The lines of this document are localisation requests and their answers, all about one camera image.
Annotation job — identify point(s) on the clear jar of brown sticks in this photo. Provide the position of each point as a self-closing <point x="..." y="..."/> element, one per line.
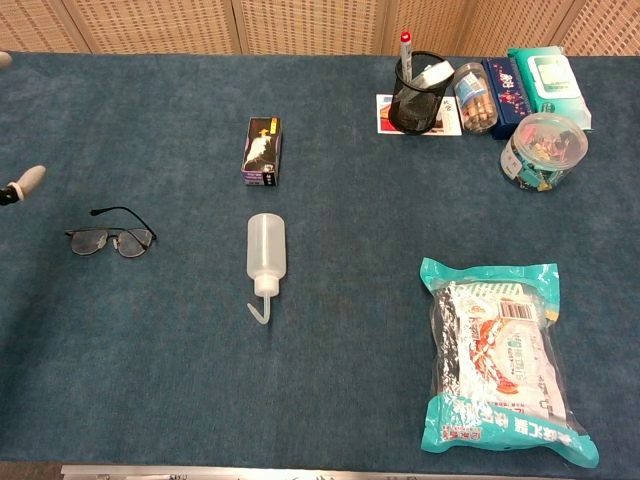
<point x="475" y="100"/>

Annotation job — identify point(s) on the white eraser block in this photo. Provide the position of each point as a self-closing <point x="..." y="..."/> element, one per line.
<point x="435" y="74"/>

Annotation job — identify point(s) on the silver metal rail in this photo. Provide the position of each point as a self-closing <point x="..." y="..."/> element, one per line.
<point x="300" y="473"/>

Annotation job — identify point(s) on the small black printed box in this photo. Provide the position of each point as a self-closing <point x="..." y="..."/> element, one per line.
<point x="262" y="150"/>

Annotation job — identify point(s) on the clear round jar of clips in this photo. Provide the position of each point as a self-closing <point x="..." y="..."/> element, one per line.
<point x="545" y="145"/>

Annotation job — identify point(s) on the white picture card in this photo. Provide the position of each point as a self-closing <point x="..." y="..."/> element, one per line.
<point x="382" y="120"/>

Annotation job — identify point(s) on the grey marker with red cap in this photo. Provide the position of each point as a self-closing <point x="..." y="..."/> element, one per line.
<point x="405" y="47"/>

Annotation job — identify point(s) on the teal noodle package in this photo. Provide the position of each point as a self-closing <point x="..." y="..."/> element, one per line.
<point x="500" y="360"/>

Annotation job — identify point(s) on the green wet wipes pack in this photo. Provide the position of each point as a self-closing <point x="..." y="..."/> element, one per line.
<point x="555" y="80"/>

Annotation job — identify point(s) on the dark blue printed box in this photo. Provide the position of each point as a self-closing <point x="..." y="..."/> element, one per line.
<point x="507" y="95"/>

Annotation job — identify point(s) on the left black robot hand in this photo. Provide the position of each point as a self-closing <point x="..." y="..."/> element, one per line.
<point x="29" y="179"/>

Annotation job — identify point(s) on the black mesh pen holder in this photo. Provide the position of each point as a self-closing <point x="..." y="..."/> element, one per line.
<point x="415" y="112"/>

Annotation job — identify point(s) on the translucent plastic squeeze bottle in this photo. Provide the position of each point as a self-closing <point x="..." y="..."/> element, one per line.
<point x="266" y="245"/>

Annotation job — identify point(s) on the blue felt table cloth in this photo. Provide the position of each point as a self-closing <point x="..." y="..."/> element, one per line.
<point x="350" y="225"/>

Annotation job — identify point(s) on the woven rattan folding screen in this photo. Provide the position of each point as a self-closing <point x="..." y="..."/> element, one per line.
<point x="310" y="25"/>

